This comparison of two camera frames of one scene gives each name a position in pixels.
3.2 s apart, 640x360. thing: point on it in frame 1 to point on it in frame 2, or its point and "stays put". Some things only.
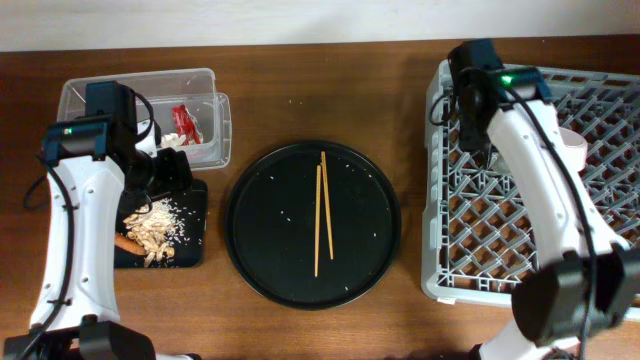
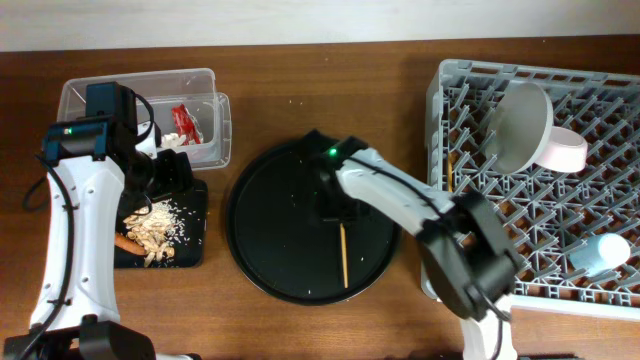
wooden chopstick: x=317 y=228 to x=450 y=172
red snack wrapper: x=187 y=127 stays put
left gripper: x=177 y=178 stays put
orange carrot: x=127 y=243 stays put
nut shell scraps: x=158 y=231 stays put
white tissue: x=172 y=140 stays put
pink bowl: x=575 y=149 stays put
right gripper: x=469 y=143 to x=319 y=211
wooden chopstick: x=328 y=206 to x=346 y=280
